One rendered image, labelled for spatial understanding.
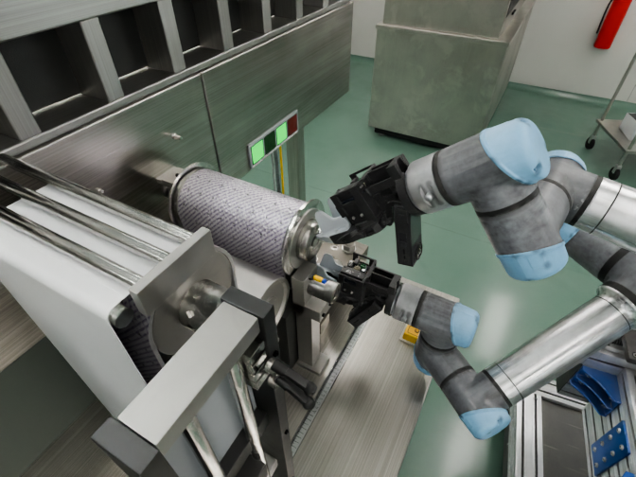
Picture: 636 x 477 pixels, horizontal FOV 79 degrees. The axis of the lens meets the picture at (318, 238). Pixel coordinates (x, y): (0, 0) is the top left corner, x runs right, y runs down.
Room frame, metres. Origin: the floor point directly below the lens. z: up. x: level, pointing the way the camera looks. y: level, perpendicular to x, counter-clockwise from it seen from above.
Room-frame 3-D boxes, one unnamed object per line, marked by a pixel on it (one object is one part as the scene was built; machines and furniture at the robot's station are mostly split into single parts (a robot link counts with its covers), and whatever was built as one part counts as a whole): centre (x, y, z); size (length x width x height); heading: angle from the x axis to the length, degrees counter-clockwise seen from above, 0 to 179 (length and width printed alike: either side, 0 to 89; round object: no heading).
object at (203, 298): (0.29, 0.13, 1.33); 0.06 x 0.06 x 0.06; 61
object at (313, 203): (0.52, 0.02, 1.25); 0.15 x 0.01 x 0.15; 151
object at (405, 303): (0.48, -0.17, 1.11); 0.08 x 0.05 x 0.08; 151
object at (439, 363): (0.43, -0.25, 1.01); 0.11 x 0.08 x 0.11; 23
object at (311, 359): (0.47, 0.01, 1.05); 0.06 x 0.05 x 0.31; 61
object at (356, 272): (0.52, -0.10, 1.12); 0.12 x 0.08 x 0.09; 61
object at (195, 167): (0.65, 0.25, 1.25); 0.15 x 0.01 x 0.15; 151
